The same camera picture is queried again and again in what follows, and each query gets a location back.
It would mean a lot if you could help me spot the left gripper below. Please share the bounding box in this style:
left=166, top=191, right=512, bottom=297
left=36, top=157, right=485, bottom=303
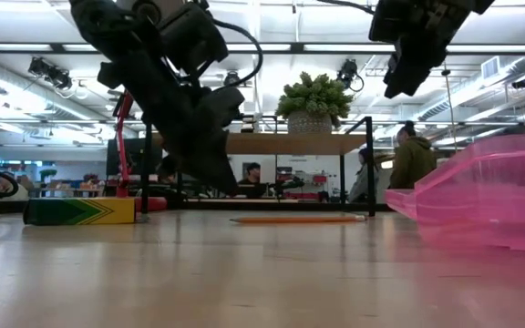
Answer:
left=68, top=0, right=240, bottom=196

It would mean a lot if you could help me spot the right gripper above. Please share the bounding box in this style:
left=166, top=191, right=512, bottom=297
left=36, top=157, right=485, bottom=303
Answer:
left=369, top=0, right=496, bottom=99

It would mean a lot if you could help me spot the orange pencil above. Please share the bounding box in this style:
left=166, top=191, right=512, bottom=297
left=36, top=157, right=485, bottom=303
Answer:
left=229, top=213, right=367, bottom=224

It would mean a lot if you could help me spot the green yellow crayon box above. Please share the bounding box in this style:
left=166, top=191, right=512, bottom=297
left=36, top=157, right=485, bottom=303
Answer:
left=23, top=196, right=137, bottom=227

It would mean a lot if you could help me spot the pink translucent plastic pencil case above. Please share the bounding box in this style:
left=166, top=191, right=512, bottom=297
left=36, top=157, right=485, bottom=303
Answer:
left=384, top=134, right=525, bottom=252

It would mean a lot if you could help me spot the person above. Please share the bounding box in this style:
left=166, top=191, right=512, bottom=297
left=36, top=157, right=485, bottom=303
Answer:
left=157, top=154, right=180, bottom=186
left=388, top=120, right=438, bottom=190
left=237, top=162, right=268, bottom=200
left=0, top=170, right=31, bottom=202
left=347, top=148, right=382, bottom=204

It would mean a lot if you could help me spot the black and white device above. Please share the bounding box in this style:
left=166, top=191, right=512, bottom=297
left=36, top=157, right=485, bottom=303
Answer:
left=239, top=113, right=278, bottom=134

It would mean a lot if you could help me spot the white ceiling air vent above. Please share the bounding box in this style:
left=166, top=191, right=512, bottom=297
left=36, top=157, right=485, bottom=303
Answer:
left=480, top=55, right=502, bottom=81

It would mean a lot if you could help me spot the black monitor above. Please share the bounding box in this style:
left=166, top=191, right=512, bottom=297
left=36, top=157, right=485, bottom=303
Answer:
left=106, top=138, right=163, bottom=179

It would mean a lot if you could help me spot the red stand with round base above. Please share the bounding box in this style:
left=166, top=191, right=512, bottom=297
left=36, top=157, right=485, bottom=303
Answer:
left=112, top=89, right=169, bottom=213

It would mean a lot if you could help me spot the potted green plant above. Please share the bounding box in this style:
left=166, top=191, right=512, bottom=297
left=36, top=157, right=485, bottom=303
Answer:
left=274, top=71, right=355, bottom=135

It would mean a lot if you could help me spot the background work desk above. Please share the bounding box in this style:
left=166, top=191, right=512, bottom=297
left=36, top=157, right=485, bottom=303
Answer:
left=29, top=169, right=107, bottom=200

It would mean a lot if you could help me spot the thin hanging cord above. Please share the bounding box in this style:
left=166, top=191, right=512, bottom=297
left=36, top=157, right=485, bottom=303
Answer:
left=441, top=67, right=458, bottom=154

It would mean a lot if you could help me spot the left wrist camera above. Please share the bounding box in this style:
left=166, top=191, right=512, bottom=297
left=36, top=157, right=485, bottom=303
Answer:
left=198, top=86, right=246, bottom=129

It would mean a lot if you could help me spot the wooden shelf with black frame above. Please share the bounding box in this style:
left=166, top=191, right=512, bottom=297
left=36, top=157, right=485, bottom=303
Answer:
left=139, top=116, right=376, bottom=218

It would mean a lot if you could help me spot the black right camera cable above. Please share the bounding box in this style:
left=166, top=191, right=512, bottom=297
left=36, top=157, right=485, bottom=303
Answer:
left=315, top=0, right=376, bottom=15

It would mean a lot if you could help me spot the black overhead frame bar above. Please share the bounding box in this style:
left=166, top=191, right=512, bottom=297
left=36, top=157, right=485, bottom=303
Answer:
left=0, top=42, right=525, bottom=56

